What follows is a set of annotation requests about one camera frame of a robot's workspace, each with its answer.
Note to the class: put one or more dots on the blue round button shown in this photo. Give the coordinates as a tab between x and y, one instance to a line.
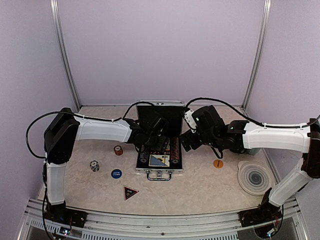
116	174

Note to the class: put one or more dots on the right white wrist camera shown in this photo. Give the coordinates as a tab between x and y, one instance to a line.
190	121

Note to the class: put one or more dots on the orange round button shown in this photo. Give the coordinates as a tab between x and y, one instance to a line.
218	163

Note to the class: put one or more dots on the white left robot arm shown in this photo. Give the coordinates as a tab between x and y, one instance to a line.
68	127

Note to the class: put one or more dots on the light blue mug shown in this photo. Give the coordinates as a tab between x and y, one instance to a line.
252	151

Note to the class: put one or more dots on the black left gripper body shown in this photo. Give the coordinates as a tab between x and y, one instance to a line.
160	146

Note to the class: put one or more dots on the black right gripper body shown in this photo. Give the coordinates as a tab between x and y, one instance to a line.
211	140

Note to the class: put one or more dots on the blue playing card deck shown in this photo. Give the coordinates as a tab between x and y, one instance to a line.
159	160

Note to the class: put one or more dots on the black triangular button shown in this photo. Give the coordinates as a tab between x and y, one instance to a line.
129	192

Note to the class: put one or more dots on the grey striped plate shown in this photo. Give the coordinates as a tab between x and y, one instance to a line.
254	178

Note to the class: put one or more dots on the aluminium poker chip case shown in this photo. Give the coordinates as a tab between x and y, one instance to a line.
173	111

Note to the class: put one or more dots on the dark red chip row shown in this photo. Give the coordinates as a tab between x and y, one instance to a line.
174	150

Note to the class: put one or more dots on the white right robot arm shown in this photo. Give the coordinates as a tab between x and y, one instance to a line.
303	137

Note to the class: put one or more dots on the black white chip stack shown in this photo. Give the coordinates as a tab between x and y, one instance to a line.
94	166

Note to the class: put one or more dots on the red poker chip stack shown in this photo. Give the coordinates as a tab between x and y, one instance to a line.
118	150

